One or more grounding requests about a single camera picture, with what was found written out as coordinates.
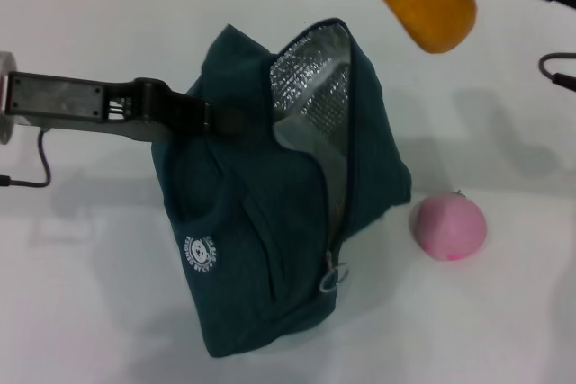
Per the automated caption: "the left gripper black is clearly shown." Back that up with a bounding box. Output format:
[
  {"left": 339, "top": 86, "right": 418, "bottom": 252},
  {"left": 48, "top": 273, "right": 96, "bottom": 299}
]
[{"left": 7, "top": 72, "right": 175, "bottom": 144}]

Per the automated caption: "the clear food container blue rim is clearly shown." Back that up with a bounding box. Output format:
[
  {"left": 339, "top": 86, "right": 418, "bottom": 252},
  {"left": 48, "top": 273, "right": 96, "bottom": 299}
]
[{"left": 274, "top": 119, "right": 348, "bottom": 165}]

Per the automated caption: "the yellow banana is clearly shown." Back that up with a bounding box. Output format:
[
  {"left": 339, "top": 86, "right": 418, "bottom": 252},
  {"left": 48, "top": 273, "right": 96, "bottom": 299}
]
[{"left": 348, "top": 0, "right": 477, "bottom": 55}]

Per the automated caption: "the dark teal lunch bag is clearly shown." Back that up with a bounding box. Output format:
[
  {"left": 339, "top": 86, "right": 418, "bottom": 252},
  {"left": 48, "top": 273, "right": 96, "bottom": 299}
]
[{"left": 152, "top": 18, "right": 413, "bottom": 348}]

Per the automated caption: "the pink toy peach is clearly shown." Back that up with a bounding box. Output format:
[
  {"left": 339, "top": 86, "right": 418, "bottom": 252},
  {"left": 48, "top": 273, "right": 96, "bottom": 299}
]
[{"left": 409, "top": 190, "right": 489, "bottom": 263}]

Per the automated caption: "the left arm dark cable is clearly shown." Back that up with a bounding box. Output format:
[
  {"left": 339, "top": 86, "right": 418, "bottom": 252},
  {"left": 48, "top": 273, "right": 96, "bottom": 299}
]
[{"left": 0, "top": 129, "right": 53, "bottom": 188}]

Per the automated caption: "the arm dark cable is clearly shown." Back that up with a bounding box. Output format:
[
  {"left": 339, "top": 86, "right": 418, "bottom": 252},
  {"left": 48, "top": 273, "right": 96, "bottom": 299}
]
[
  {"left": 538, "top": 53, "right": 576, "bottom": 93},
  {"left": 0, "top": 129, "right": 53, "bottom": 188}
]

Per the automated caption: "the right arm dark cable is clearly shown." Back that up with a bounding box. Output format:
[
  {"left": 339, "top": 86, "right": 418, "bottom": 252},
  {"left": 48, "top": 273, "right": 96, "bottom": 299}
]
[{"left": 538, "top": 53, "right": 576, "bottom": 93}]

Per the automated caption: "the silver zipper key ring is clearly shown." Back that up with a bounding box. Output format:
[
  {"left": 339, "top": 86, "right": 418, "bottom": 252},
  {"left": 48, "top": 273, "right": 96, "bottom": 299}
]
[{"left": 319, "top": 262, "right": 350, "bottom": 293}]

